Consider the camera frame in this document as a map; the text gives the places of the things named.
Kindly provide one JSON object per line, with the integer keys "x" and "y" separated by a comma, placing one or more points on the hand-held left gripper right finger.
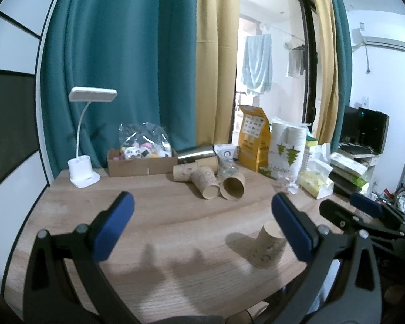
{"x": 293, "y": 229}

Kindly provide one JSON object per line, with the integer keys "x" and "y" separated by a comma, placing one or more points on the narrow yellow curtain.
{"x": 325, "y": 57}

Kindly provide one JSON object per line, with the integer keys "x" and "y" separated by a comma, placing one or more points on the black door frame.
{"x": 308, "y": 57}

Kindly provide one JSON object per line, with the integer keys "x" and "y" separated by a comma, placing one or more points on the crumpled clear plastic wrap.
{"x": 288, "y": 184}

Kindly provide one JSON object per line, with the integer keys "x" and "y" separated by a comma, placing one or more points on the narrow teal curtain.
{"x": 343, "y": 57}

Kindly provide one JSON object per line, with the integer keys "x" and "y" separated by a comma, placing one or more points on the wide teal curtain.
{"x": 121, "y": 57}

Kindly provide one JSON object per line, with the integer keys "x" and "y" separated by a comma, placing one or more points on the clear plastic cup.
{"x": 227, "y": 168}

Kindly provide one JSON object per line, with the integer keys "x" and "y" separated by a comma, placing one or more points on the yellow paper bag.
{"x": 253, "y": 141}

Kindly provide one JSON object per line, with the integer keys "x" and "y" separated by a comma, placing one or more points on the white desk lamp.
{"x": 84, "y": 175}

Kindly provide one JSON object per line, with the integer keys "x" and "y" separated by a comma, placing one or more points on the shallow cardboard box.
{"x": 138, "y": 167}

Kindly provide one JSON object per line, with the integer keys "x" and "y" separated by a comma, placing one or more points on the wide yellow curtain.
{"x": 216, "y": 57}

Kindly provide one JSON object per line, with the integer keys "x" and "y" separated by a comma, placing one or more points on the stainless steel tumbler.
{"x": 195, "y": 153}

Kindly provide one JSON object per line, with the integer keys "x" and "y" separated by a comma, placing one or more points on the plastic bag of yellow sponges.
{"x": 315, "y": 180}

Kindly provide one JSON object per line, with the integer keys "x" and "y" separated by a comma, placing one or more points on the light blue hanging towel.
{"x": 256, "y": 64}

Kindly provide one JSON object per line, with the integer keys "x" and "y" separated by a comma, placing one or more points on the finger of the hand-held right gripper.
{"x": 337, "y": 213}
{"x": 368, "y": 204}

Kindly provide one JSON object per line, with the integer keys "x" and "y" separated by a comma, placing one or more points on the pack of white paper cups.
{"x": 285, "y": 152}

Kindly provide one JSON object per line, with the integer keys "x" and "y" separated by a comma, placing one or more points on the clear bag of toys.
{"x": 145, "y": 141}

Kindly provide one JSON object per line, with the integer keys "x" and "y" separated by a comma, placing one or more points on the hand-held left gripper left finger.
{"x": 116, "y": 229}

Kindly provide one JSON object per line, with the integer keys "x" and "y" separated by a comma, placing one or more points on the white air conditioner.
{"x": 381, "y": 40}

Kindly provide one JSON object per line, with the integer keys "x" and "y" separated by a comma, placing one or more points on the small white box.
{"x": 226, "y": 151}

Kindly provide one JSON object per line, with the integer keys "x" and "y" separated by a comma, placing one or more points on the grey hanging garment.
{"x": 295, "y": 62}

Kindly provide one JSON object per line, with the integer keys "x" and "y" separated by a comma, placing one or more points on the stack of boxes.
{"x": 351, "y": 172}

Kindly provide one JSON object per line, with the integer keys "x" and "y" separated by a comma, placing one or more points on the black computer monitor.
{"x": 368, "y": 128}

